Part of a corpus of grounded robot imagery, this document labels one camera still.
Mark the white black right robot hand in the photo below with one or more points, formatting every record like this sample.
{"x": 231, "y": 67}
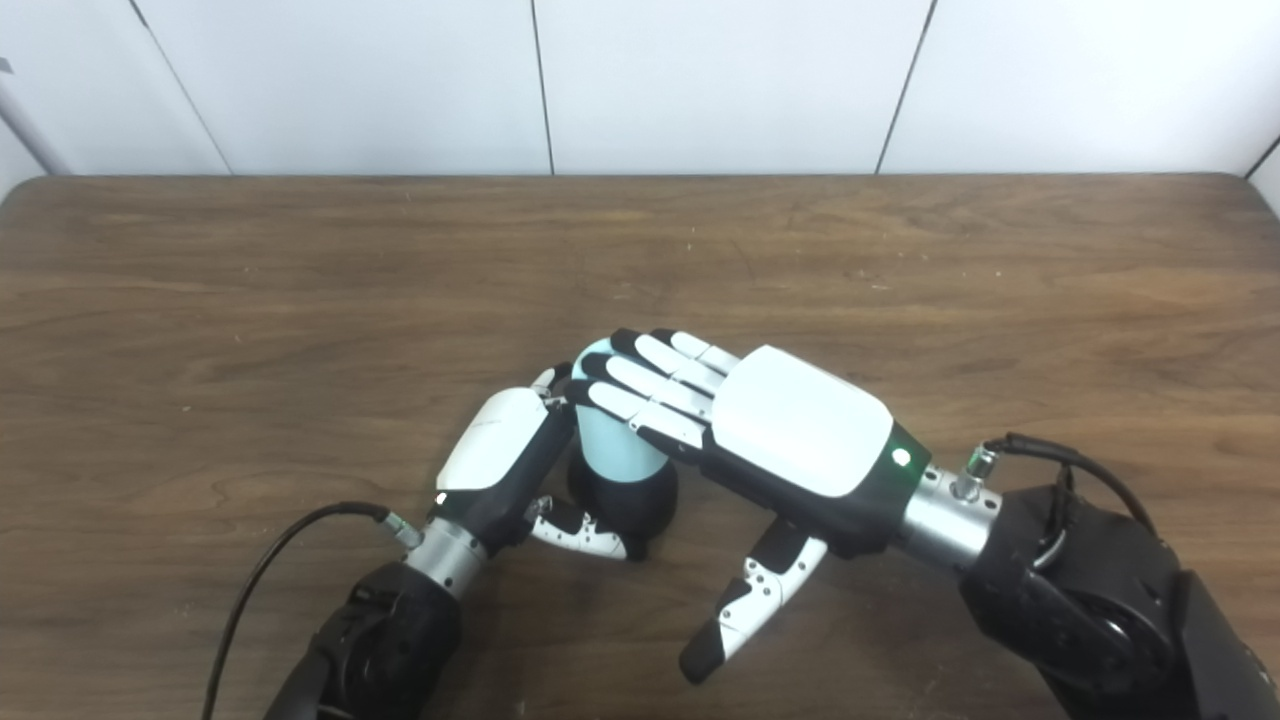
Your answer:
{"x": 800, "y": 420}

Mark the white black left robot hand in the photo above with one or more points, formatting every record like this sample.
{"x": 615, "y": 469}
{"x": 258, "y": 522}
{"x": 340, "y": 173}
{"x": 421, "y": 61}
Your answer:
{"x": 495, "y": 440}

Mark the light blue cup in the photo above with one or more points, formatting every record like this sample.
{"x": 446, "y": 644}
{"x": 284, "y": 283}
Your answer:
{"x": 615, "y": 450}

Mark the black cup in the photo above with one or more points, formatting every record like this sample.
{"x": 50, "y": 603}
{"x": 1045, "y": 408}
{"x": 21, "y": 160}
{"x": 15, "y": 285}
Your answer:
{"x": 640, "y": 510}

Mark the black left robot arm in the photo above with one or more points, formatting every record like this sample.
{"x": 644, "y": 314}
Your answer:
{"x": 380, "y": 640}

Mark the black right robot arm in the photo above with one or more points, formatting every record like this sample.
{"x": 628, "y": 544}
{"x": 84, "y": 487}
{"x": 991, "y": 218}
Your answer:
{"x": 1080, "y": 600}

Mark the white corner post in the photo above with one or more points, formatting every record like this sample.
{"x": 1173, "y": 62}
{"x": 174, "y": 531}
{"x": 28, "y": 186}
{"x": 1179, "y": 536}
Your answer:
{"x": 30, "y": 135}

